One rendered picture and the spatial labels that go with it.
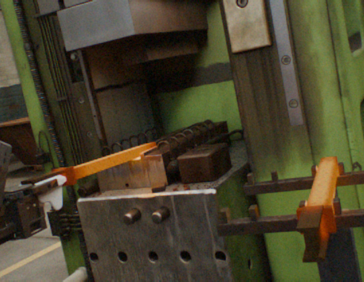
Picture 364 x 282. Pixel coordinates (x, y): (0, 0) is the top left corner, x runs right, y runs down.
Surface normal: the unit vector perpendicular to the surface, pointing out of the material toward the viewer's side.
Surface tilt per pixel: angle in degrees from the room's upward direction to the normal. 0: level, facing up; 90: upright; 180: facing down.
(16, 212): 89
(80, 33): 90
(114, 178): 90
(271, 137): 90
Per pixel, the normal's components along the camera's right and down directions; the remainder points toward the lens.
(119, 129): 0.87, -0.11
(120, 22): -0.45, 0.22
